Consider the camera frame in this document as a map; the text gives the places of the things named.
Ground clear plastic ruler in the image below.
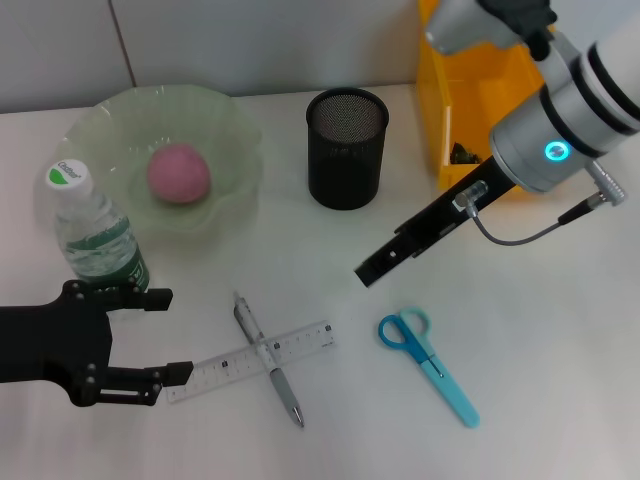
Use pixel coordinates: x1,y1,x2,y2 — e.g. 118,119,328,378
166,319,336,405

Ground blue scissors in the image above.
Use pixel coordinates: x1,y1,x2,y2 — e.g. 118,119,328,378
377,307,481,430

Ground clear green-label water bottle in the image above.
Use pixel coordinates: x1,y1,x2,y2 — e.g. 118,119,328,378
45,158,151,294

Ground yellow plastic bin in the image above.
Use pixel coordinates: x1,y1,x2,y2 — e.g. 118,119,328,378
417,0,549,194

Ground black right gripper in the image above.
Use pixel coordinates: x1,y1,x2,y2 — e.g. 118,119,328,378
353,155,517,290

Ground right gripper cable with plug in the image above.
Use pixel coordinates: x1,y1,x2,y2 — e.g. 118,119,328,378
453,159,627,247

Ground grey ballpoint pen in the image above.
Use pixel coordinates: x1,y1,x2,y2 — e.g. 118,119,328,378
232,292,306,429

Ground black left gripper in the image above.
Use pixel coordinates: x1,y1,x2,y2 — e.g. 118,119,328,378
0,279,195,407

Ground black mesh pen cup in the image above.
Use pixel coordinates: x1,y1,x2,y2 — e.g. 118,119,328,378
305,87,390,211

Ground green glass fruit plate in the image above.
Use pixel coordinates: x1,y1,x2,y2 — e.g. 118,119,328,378
33,84,264,244

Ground green plastic wrapper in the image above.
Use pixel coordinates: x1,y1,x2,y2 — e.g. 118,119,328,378
449,142,484,165

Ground pink peach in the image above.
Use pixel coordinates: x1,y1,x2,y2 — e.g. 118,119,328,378
146,143,212,204

